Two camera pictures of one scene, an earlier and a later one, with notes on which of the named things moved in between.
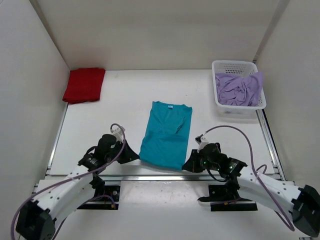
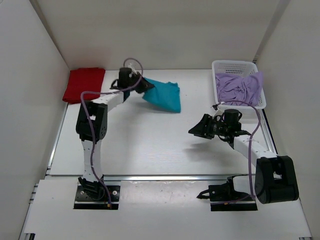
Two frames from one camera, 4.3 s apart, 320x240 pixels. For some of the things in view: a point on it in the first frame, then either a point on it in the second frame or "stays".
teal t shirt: x=167 y=135 -> x=165 y=95
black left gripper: x=129 y=154 -> x=144 y=84
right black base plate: x=226 y=198 stays
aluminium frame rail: x=159 y=178 stays
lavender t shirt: x=239 y=91 stays
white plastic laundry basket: x=240 y=68 stays
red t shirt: x=84 y=85 stays
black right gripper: x=192 y=164 -> x=203 y=129
